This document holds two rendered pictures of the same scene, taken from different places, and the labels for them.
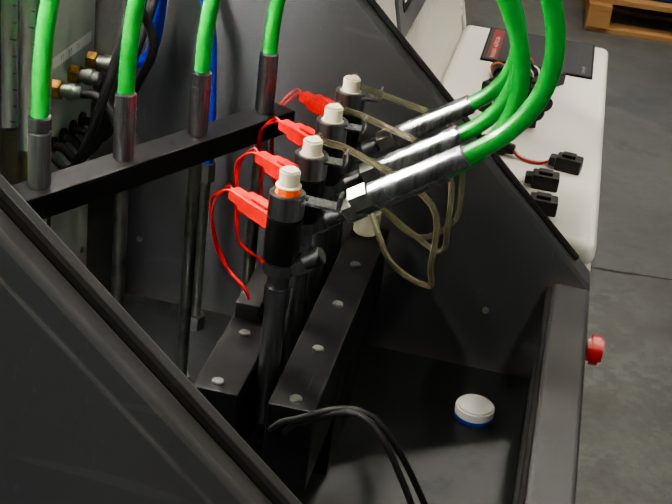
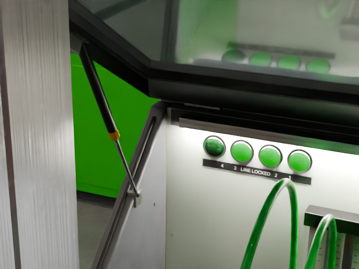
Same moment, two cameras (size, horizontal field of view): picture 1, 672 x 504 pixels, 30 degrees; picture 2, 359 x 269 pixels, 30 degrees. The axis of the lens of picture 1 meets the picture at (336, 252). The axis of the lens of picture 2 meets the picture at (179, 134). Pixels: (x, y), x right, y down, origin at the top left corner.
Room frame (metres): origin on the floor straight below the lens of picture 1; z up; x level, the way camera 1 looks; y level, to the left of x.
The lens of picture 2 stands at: (0.95, -0.93, 1.89)
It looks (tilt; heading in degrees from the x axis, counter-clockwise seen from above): 20 degrees down; 104
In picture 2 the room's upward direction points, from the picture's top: 1 degrees clockwise
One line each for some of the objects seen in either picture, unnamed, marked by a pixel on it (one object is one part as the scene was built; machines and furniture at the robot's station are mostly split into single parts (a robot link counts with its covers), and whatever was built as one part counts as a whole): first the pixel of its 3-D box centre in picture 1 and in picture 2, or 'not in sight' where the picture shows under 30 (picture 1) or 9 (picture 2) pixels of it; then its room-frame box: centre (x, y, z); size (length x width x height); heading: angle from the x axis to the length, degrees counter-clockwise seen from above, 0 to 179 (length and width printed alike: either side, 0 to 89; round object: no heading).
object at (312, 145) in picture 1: (312, 154); not in sight; (0.94, 0.03, 1.14); 0.02 x 0.02 x 0.03
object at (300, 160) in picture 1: (310, 268); not in sight; (0.94, 0.02, 1.03); 0.05 x 0.03 x 0.21; 81
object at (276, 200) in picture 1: (288, 313); not in sight; (0.86, 0.03, 1.03); 0.05 x 0.03 x 0.21; 81
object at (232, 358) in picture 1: (294, 366); not in sight; (0.98, 0.02, 0.91); 0.34 x 0.10 x 0.15; 171
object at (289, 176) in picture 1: (289, 185); not in sight; (0.86, 0.04, 1.14); 0.02 x 0.02 x 0.03
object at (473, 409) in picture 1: (474, 410); not in sight; (1.05, -0.16, 0.84); 0.04 x 0.04 x 0.01
